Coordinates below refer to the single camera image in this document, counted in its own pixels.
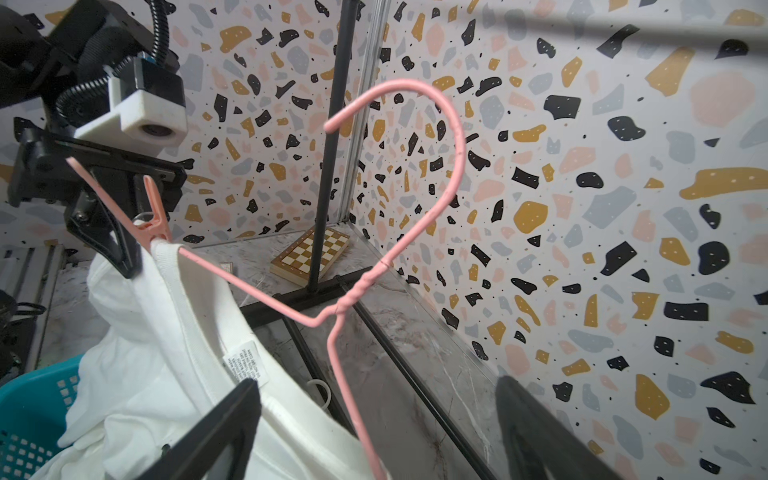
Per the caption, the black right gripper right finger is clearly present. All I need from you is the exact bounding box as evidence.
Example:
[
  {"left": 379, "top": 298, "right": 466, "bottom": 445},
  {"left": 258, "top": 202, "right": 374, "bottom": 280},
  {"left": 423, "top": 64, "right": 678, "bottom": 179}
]
[{"left": 495, "top": 376, "right": 619, "bottom": 479}]

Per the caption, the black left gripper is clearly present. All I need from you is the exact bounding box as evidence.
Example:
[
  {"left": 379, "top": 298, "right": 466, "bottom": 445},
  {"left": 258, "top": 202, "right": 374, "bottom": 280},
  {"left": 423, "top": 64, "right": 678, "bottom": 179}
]
[{"left": 7, "top": 117, "right": 187, "bottom": 279}]

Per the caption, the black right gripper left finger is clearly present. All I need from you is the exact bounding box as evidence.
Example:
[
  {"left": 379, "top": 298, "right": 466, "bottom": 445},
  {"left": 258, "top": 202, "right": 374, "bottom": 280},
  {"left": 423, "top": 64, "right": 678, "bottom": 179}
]
[{"left": 140, "top": 379, "right": 261, "bottom": 479}]

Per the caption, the pink clothespin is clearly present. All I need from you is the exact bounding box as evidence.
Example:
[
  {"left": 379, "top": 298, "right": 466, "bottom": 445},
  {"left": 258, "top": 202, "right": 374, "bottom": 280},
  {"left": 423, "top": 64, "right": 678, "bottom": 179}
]
[{"left": 130, "top": 175, "right": 172, "bottom": 253}]

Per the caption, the white printed t-shirt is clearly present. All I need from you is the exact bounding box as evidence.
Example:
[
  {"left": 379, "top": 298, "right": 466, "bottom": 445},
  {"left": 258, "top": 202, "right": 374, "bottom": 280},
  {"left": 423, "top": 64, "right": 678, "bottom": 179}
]
[{"left": 37, "top": 241, "right": 373, "bottom": 479}]

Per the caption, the pink wire hanger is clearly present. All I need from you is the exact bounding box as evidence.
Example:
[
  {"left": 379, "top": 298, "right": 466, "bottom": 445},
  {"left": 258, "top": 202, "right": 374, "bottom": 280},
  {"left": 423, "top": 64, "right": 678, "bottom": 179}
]
[{"left": 65, "top": 77, "right": 468, "bottom": 480}]

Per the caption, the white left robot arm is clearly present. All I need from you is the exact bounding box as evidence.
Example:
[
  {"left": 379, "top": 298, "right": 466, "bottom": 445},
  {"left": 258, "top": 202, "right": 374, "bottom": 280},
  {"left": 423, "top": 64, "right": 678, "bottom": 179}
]
[{"left": 1, "top": 1, "right": 188, "bottom": 278}]

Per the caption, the teal laundry basket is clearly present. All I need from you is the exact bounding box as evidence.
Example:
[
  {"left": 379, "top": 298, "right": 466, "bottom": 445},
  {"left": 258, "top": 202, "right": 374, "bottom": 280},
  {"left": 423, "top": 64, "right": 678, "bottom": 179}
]
[{"left": 1, "top": 356, "right": 81, "bottom": 479}]

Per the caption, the dark grey clothes rack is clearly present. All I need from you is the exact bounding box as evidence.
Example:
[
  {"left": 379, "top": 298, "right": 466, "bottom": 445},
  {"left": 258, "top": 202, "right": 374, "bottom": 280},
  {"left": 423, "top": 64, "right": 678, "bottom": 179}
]
[{"left": 244, "top": 1, "right": 495, "bottom": 479}]

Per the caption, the wooden chessboard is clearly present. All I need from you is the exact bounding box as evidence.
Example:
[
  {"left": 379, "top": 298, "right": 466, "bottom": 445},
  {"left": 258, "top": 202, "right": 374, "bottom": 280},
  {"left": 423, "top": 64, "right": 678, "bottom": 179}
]
[{"left": 270, "top": 228, "right": 350, "bottom": 287}]

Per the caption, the aluminium corner profile left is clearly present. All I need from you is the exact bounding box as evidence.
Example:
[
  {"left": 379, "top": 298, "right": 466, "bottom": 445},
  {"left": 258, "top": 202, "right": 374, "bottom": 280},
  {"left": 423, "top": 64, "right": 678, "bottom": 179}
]
[{"left": 333, "top": 0, "right": 391, "bottom": 223}]

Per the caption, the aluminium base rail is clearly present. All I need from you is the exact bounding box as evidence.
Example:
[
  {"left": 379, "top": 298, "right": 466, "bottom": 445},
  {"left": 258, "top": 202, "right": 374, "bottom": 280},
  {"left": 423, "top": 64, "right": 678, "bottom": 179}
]
[{"left": 1, "top": 245, "right": 64, "bottom": 383}]

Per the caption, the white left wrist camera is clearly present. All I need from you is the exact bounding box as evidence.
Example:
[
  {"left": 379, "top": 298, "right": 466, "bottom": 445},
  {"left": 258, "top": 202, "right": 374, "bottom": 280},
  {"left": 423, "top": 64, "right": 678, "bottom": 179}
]
[{"left": 73, "top": 57, "right": 188, "bottom": 156}]

